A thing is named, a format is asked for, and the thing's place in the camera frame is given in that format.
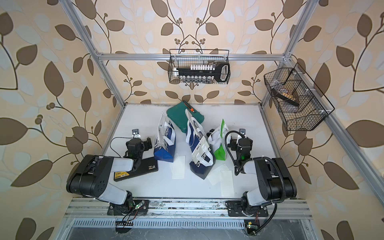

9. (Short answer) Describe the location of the green white bag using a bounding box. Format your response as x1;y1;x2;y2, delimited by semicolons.
207;119;230;161

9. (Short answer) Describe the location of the dark blue bag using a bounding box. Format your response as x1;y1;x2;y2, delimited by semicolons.
190;137;216;180

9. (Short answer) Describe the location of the white receipt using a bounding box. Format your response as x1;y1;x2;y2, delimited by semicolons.
207;164;229;186
172;156;186;180
220;170;235;198

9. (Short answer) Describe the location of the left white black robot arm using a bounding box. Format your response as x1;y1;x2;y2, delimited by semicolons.
66;138;158;216

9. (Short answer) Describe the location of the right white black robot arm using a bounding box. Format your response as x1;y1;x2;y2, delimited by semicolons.
225;131;297;217

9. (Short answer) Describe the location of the black flat box yellow label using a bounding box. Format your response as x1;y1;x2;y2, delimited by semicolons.
114;157;159;182

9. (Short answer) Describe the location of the blue white bag left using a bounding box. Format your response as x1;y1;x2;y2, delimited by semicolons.
154;113;176;163

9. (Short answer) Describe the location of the green plastic tool case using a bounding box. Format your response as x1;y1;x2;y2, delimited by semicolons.
167;101;205;133

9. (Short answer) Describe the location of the dark object in right basket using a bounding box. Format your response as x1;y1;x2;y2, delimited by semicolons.
273;89;300;107

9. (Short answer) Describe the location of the orange black screwdriver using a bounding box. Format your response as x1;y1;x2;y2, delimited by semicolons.
183;101;195;113

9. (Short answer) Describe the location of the black socket tool set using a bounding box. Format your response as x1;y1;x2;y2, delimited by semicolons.
173;62;230;83

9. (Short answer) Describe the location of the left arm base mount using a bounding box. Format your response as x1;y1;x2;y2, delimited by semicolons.
107;199;150;216

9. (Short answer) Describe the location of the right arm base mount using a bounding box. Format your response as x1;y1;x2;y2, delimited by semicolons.
225;200;269;218

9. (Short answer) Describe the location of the right wire basket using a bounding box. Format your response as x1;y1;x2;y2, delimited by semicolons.
264;63;335;131

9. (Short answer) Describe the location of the wire basket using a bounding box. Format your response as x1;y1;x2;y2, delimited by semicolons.
264;63;335;131
168;48;231;84

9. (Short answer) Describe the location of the back wire basket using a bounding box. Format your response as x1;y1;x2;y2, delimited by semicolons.
168;48;231;84

